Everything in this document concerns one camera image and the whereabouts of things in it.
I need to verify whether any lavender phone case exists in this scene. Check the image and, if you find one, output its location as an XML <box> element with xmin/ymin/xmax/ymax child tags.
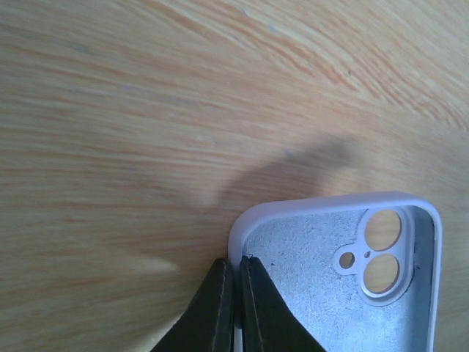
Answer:
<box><xmin>228</xmin><ymin>191</ymin><xmax>443</xmax><ymax>351</ymax></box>

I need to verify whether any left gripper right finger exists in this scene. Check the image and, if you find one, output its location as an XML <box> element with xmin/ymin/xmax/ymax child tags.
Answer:
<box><xmin>240</xmin><ymin>256</ymin><xmax>324</xmax><ymax>352</ymax></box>

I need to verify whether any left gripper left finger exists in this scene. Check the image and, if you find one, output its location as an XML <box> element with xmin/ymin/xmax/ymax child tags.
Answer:
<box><xmin>153</xmin><ymin>258</ymin><xmax>235</xmax><ymax>352</ymax></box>

